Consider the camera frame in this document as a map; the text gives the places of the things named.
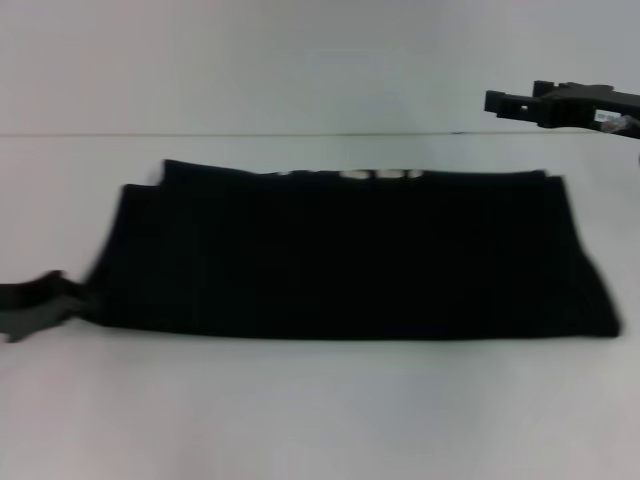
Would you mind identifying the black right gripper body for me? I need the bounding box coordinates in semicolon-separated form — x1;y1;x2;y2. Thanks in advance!
539;81;640;140

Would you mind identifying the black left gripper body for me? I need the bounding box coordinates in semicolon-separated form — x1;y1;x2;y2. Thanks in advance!
0;269;84;344

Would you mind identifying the black shirt with FREE print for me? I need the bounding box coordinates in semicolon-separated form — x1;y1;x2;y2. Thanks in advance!
83;158;623;344

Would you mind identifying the right arm cable with plug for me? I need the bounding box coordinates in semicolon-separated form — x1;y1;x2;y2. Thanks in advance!
602;114;640;136

